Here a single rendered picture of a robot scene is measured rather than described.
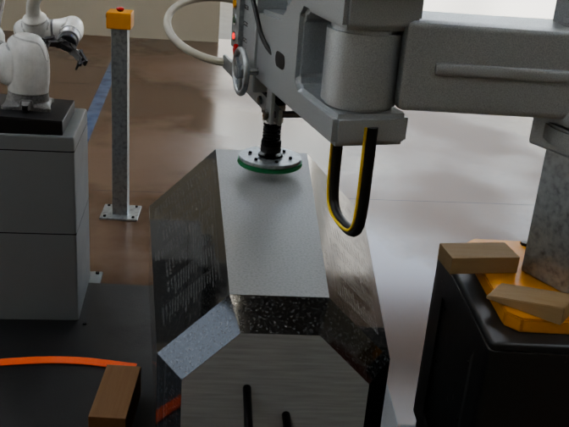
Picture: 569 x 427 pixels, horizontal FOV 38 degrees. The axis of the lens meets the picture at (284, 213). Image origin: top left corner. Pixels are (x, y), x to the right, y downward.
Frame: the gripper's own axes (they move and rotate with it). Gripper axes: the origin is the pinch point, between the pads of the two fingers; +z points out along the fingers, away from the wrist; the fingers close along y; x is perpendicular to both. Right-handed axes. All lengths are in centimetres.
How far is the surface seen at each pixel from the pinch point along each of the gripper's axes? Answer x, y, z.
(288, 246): 40, -67, 138
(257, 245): 36, -60, 138
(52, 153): -18.1, -10.5, 43.0
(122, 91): -30, -37, -67
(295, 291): 43, -64, 164
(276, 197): 35, -70, 103
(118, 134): -50, -46, -64
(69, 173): -22, -19, 44
